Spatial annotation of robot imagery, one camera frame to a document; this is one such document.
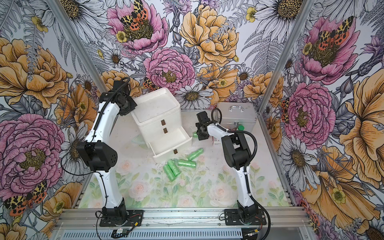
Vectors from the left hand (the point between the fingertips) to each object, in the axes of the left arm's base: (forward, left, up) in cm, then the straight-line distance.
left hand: (133, 112), depth 89 cm
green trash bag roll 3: (-23, -31, -20) cm, 44 cm away
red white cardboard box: (-8, -50, -19) cm, 54 cm away
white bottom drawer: (-9, -22, -18) cm, 30 cm away
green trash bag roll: (-3, -37, -20) cm, 42 cm away
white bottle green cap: (-2, -66, -13) cm, 68 cm away
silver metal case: (+7, -64, -9) cm, 65 cm away
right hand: (0, -37, -19) cm, 42 cm away
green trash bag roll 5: (-26, -22, -21) cm, 41 cm away
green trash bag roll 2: (-17, -36, -20) cm, 45 cm away
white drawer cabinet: (-3, -15, +1) cm, 15 cm away
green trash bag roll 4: (-31, -21, -21) cm, 43 cm away
